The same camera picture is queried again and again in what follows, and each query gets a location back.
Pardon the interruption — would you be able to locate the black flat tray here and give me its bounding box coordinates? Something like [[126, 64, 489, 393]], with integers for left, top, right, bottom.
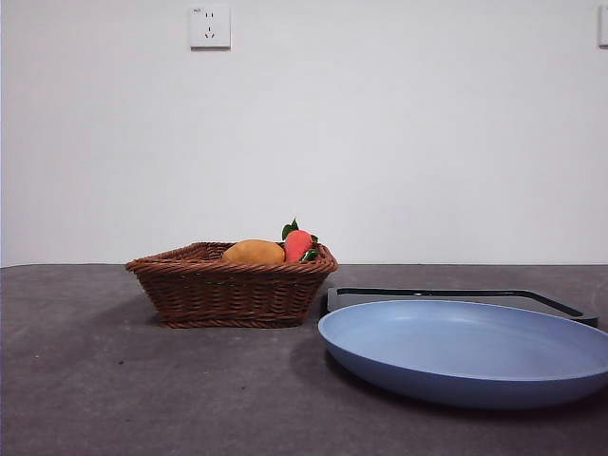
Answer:
[[326, 287, 599, 329]]

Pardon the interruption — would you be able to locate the blue round plate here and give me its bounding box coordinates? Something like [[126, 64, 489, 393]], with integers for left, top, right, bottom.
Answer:
[[317, 298, 608, 410]]

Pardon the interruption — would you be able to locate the brown wicker basket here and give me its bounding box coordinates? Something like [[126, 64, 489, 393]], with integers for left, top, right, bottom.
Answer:
[[125, 240, 340, 330]]

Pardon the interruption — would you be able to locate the white wall socket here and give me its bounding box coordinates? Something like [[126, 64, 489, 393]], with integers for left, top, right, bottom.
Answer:
[[190, 4, 232, 50]]

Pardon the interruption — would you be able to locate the orange carrot with green leaves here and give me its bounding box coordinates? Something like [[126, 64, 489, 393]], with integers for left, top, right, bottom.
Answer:
[[281, 218, 320, 263]]

